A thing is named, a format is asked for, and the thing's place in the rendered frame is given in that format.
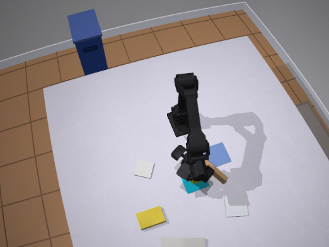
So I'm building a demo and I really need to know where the yellow flat block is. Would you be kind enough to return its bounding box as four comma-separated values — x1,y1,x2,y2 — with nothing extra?
136,206,166,230

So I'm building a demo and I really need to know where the brown wooden bar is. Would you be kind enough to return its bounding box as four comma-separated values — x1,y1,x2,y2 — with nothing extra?
205,160,228,184

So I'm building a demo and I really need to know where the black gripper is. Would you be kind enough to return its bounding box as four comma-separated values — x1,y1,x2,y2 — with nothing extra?
171,145,215,183

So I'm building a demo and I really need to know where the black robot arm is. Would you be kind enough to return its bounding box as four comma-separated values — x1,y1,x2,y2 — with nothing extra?
171,72,210,181

